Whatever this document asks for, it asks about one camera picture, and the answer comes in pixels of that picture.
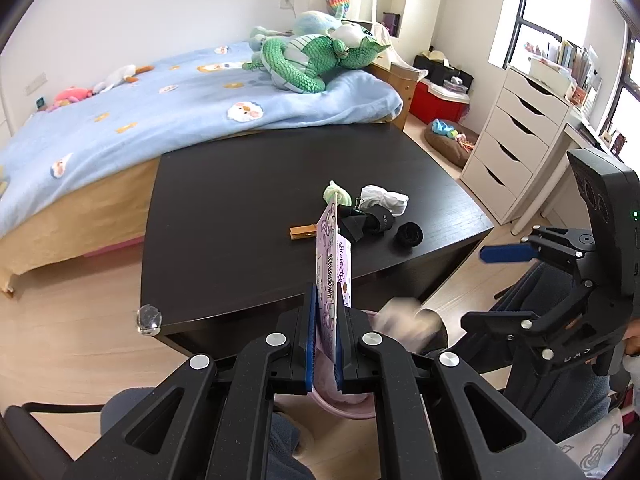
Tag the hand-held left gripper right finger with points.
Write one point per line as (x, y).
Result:
(341, 355)

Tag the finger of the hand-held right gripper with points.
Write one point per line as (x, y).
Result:
(505, 254)
(500, 322)

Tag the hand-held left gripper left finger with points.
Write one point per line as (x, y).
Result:
(311, 340)

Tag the pink plastic bin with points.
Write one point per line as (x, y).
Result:
(345, 410)

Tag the purple printed paper card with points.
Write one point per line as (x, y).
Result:
(331, 270)

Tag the white cloth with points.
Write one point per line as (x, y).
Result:
(385, 199)

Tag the black cloth bundle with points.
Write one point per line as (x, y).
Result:
(375, 222)

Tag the person's right forearm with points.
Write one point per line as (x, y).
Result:
(634, 375)

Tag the person's right hand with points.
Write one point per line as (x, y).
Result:
(634, 337)

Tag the person's right foot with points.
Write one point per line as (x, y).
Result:
(400, 325)

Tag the person's right leg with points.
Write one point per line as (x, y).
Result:
(565, 395)

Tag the wooden clothespin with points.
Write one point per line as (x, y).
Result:
(302, 232)

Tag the white drawer chest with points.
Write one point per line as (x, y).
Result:
(515, 145)

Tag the white desk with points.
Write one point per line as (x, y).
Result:
(575, 135)

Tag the brown pet bed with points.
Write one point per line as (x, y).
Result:
(450, 147)

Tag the black wooden table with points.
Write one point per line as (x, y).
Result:
(225, 210)

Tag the white printed shirt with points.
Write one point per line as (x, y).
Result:
(595, 450)

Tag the red storage box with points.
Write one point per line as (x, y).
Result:
(440, 107)

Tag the clear corner protector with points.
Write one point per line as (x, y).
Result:
(149, 318)

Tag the white box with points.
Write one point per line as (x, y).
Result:
(550, 75)

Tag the row of books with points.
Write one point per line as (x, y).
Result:
(575, 60)

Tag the black storage box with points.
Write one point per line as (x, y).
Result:
(450, 77)

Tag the wooden headboard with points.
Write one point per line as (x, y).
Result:
(400, 85)

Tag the straw hat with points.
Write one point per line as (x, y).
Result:
(434, 56)

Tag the window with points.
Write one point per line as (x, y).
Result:
(550, 5)

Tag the dark purple box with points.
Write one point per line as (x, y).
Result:
(391, 24)

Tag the beige bed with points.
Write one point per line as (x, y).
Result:
(75, 210)

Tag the blue printed blanket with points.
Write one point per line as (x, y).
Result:
(165, 110)

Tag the green dragon plush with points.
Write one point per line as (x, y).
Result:
(300, 60)

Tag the light blue plush toy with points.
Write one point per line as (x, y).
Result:
(312, 22)

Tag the rainbow bag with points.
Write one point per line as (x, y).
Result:
(338, 2)

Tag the white goose plush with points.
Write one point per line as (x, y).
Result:
(117, 77)

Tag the pink plush toy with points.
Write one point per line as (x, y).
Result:
(70, 97)

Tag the small desk clock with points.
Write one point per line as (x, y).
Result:
(41, 104)

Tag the white wall socket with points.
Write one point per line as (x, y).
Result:
(36, 83)
(288, 2)

